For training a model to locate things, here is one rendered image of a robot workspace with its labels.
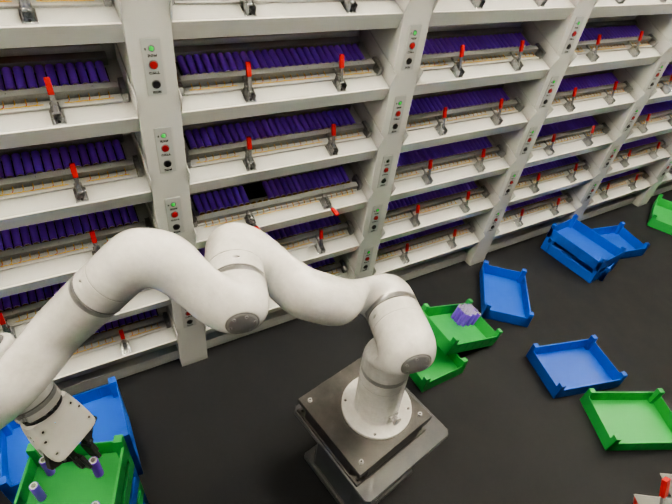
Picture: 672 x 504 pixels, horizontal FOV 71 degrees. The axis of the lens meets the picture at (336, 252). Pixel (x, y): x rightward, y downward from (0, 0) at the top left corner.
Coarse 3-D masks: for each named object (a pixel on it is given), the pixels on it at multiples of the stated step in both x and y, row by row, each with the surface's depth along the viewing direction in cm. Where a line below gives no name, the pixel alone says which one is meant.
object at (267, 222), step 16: (352, 176) 167; (368, 192) 162; (192, 208) 143; (288, 208) 153; (304, 208) 155; (320, 208) 157; (336, 208) 158; (352, 208) 164; (208, 224) 142; (256, 224) 147; (272, 224) 148; (288, 224) 153
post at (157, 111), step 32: (128, 0) 92; (160, 0) 95; (128, 32) 95; (160, 32) 98; (128, 64) 101; (160, 96) 107; (160, 192) 122; (160, 224) 128; (192, 224) 133; (192, 352) 168
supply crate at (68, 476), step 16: (32, 448) 105; (80, 448) 110; (112, 448) 112; (32, 464) 107; (64, 464) 110; (112, 464) 111; (32, 480) 106; (48, 480) 107; (64, 480) 108; (80, 480) 108; (96, 480) 108; (112, 480) 109; (16, 496) 99; (32, 496) 104; (48, 496) 105; (64, 496) 105; (80, 496) 105; (96, 496) 106; (112, 496) 106
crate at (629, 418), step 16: (592, 400) 179; (608, 400) 180; (624, 400) 181; (640, 400) 182; (656, 400) 180; (592, 416) 171; (608, 416) 174; (624, 416) 175; (640, 416) 176; (656, 416) 177; (608, 432) 169; (624, 432) 170; (640, 432) 171; (656, 432) 172; (608, 448) 163; (624, 448) 164; (640, 448) 165; (656, 448) 166
